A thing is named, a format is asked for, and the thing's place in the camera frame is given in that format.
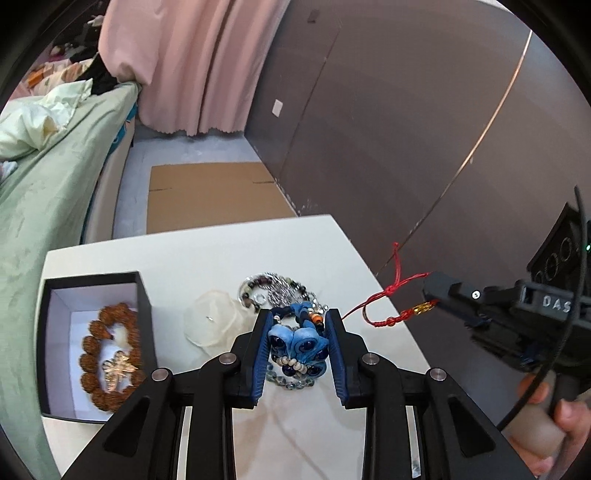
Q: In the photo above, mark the white wall switch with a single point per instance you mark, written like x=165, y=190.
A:
x=277, y=107

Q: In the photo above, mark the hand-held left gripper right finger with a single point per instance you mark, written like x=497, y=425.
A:
x=335, y=357

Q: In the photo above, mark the colourful clutter pile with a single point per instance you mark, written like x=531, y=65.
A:
x=60, y=71

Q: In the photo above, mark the cream duvet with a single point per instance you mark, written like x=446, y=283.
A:
x=32, y=120

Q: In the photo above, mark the bed with green sheet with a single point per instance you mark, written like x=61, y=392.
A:
x=41, y=221

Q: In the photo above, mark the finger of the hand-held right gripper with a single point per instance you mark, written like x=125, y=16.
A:
x=501, y=346
x=450, y=293

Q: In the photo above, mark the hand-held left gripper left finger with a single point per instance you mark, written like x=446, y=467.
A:
x=260, y=353

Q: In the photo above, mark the gold cross pendant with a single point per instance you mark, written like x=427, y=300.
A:
x=117, y=369

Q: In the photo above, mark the translucent white plastic bag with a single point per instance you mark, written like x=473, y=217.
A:
x=212, y=318

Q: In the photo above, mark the black jewelry box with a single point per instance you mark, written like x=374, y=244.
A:
x=143, y=314

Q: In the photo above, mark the black cloth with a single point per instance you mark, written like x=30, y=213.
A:
x=104, y=76

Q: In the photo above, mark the beige bed frame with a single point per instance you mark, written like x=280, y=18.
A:
x=108, y=184

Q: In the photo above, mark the pink curtain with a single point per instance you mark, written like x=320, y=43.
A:
x=194, y=64

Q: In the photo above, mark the person's right hand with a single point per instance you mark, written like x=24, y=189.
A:
x=535, y=429

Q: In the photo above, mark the brown cardboard sheet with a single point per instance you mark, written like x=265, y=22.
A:
x=212, y=198

